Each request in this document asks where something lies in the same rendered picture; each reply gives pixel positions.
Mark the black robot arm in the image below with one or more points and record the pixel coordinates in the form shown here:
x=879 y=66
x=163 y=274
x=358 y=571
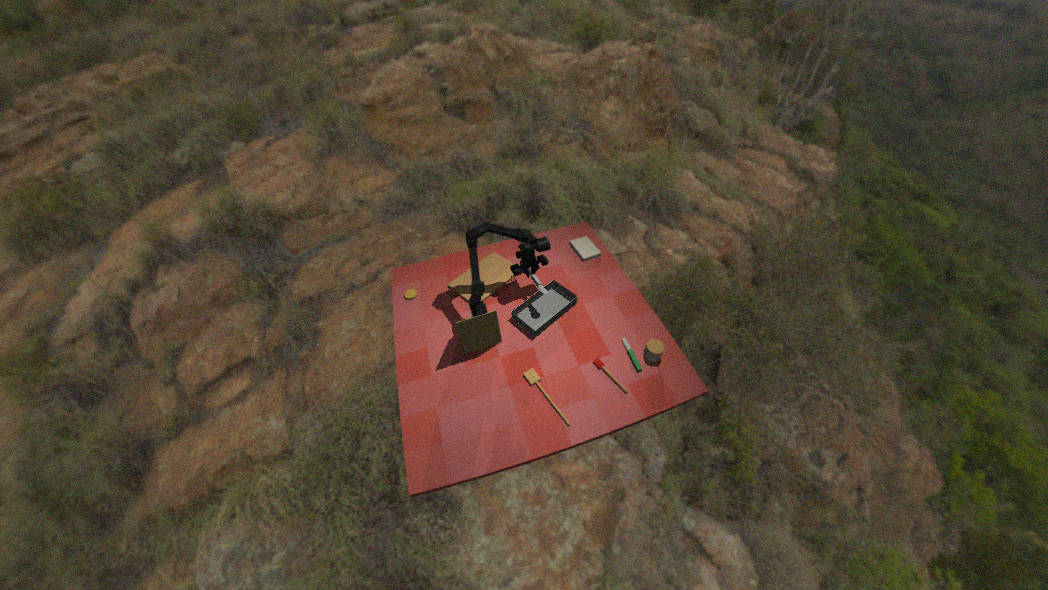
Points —
x=477 y=307

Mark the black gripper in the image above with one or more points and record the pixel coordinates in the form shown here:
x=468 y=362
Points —
x=529 y=262

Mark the grey cylinder with tan lid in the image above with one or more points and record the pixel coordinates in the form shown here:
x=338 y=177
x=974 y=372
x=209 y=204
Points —
x=653 y=350

